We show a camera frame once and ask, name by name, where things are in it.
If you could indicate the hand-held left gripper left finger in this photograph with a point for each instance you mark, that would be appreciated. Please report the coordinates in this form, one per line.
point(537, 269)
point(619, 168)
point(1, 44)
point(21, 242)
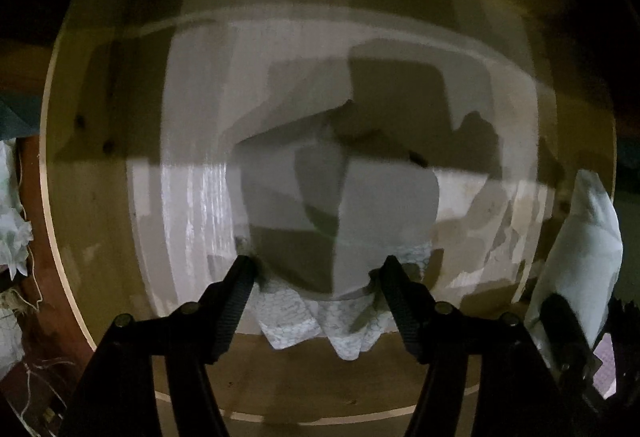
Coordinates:
point(240, 297)

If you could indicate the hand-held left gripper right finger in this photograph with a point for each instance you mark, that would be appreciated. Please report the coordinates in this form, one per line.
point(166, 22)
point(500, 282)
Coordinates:
point(402, 302)

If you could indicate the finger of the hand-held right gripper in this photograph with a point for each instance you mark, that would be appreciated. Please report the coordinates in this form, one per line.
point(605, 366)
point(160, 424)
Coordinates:
point(562, 322)
point(627, 322)

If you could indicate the pale cloth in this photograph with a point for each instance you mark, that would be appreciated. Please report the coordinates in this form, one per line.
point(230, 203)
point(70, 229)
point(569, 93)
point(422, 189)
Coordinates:
point(585, 242)

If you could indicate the white lace-trimmed underwear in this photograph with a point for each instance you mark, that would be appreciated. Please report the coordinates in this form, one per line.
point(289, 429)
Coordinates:
point(380, 217)

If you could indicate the wooden drawer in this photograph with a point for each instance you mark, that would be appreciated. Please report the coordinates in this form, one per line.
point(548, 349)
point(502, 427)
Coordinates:
point(90, 217)

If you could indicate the white drawer liner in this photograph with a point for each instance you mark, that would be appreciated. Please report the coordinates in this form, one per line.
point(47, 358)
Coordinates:
point(200, 117)

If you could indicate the white crumpled fabric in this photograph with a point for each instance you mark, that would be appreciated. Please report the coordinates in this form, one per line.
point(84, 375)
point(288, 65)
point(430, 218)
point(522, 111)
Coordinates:
point(12, 227)

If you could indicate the dark teal cloth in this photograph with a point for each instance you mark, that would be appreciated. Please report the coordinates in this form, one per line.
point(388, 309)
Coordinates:
point(17, 117)

